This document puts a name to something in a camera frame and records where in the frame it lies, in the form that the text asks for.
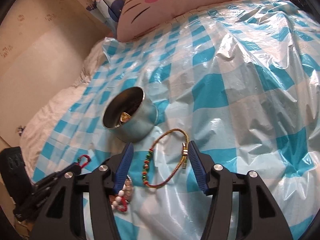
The gold pendant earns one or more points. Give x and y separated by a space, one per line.
125 118

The blue white checked plastic sheet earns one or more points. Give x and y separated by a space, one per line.
225 80

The round metal tin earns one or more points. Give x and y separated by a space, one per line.
140 122

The white quilt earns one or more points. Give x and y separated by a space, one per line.
50 115

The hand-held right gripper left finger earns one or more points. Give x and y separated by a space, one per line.
125 165

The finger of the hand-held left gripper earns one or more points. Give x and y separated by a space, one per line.
35 205
60 173

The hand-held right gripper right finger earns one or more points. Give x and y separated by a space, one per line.
196 165

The whale print curtain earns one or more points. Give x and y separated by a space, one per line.
112 7

